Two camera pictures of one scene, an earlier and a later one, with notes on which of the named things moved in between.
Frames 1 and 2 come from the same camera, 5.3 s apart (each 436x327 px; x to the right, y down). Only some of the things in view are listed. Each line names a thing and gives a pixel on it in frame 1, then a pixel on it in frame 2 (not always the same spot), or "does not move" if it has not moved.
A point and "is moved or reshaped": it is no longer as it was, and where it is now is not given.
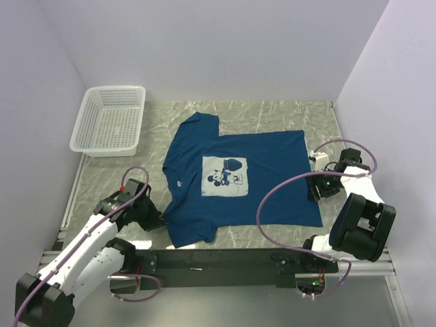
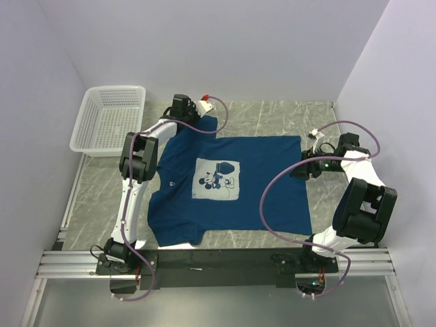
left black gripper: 155,220 to 193,107
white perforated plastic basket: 108,121 does not move
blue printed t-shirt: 213,180 is moved or reshaped
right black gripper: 312,181 to 302,172
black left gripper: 227,268 does not move
